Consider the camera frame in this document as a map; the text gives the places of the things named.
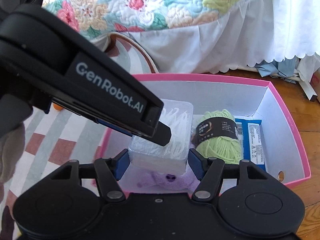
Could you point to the clear plastic box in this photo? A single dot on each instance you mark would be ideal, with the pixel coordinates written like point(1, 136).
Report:
point(162, 160)

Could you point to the blue snack packet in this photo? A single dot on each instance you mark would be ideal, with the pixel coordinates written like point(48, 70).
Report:
point(255, 142)

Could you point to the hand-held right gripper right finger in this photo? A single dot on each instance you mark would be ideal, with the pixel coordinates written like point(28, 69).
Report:
point(196, 167)

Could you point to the person's left forearm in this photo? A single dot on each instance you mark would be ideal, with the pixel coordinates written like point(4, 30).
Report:
point(10, 155)

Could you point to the purple plush toy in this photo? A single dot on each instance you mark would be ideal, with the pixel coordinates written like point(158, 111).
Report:
point(175, 180)

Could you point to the white cardboard box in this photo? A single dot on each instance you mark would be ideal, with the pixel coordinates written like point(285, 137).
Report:
point(312, 75)

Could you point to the pink cardboard box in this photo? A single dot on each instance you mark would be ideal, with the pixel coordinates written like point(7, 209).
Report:
point(287, 135)

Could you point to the striped grey red rug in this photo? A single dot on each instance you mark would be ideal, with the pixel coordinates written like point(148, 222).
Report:
point(50, 150)

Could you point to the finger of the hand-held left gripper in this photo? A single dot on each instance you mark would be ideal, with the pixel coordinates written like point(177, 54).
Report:
point(162, 135)

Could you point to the floral quilt with white sheet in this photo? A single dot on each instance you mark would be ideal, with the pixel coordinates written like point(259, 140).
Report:
point(250, 37)

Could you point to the green yarn ball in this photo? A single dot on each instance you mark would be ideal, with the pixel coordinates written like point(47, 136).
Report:
point(220, 147)

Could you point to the white metal rail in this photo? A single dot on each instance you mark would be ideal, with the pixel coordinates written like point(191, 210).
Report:
point(308, 92)

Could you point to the orange fruit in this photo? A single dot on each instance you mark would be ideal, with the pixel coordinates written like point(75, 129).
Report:
point(58, 107)

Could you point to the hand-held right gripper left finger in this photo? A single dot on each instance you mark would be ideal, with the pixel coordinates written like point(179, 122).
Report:
point(122, 165)

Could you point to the blue cloth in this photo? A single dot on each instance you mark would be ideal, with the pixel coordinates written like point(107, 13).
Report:
point(275, 67)

